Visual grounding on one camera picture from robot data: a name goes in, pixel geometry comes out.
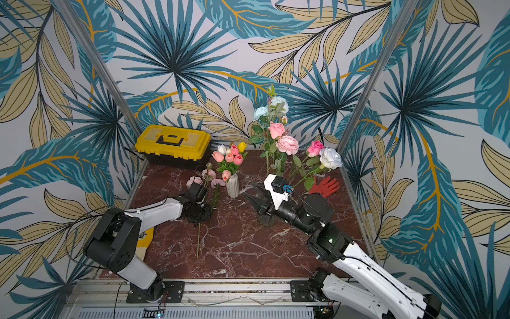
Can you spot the pink carnation flower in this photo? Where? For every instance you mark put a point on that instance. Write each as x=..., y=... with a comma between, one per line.
x=217, y=185

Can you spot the white ribbed vase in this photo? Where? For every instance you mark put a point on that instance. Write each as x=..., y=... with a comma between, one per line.
x=233, y=187

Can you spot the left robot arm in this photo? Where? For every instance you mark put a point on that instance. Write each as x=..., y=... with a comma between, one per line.
x=114, y=240

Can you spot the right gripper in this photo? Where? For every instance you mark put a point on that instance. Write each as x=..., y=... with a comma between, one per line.
x=269, y=208

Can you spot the yellow black toolbox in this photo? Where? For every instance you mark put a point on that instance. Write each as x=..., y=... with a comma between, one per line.
x=175, y=147

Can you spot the tall pink white flower spray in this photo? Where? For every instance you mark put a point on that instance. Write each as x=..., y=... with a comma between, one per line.
x=271, y=133

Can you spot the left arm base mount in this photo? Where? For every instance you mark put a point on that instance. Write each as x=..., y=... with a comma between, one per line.
x=160, y=292

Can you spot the magenta rose stem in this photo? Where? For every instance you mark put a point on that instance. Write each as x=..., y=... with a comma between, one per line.
x=303, y=169

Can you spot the red glove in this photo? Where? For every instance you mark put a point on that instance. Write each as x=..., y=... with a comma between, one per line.
x=325, y=187

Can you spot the white rose stem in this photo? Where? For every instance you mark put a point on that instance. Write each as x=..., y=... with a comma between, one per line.
x=330, y=160

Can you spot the aluminium front rail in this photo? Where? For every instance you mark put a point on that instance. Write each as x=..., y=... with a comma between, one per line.
x=197, y=293

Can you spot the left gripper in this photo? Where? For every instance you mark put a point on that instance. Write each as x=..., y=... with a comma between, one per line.
x=206, y=216

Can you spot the tulip bouquet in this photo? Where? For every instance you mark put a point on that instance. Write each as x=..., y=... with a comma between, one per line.
x=229, y=159

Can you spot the light pink peony bunch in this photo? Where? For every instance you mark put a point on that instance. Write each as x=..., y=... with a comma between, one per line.
x=204, y=176

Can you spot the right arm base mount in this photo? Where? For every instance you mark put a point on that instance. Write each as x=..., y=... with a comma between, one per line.
x=303, y=291

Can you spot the clear glass vase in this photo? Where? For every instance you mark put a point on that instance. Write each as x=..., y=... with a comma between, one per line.
x=267, y=218

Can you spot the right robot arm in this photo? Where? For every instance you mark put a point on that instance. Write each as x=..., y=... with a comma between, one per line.
x=378, y=293

